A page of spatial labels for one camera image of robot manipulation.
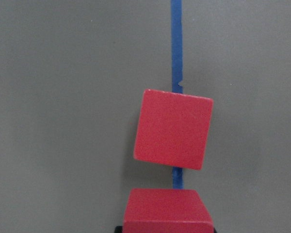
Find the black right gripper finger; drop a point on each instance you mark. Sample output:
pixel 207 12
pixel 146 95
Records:
pixel 118 229

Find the red block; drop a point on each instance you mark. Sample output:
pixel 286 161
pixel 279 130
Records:
pixel 173 129
pixel 166 211

